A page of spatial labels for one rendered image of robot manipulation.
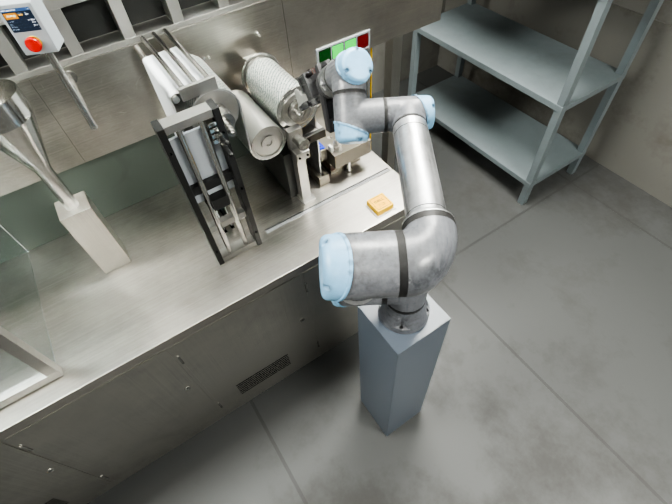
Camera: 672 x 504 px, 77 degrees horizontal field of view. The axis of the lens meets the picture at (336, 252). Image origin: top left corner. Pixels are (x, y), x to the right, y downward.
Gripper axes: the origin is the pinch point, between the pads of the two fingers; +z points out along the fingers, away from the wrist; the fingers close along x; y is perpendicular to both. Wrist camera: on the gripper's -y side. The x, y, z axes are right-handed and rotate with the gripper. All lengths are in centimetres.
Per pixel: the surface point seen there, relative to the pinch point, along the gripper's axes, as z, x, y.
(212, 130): -5.4, 28.7, 3.7
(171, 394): 39, 77, -70
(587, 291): 38, -123, -141
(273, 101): 15.0, 4.0, 6.6
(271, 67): 21.8, -2.3, 17.1
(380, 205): 15.3, -16.8, -39.1
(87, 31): 30, 43, 45
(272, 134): 17.1, 8.2, -2.2
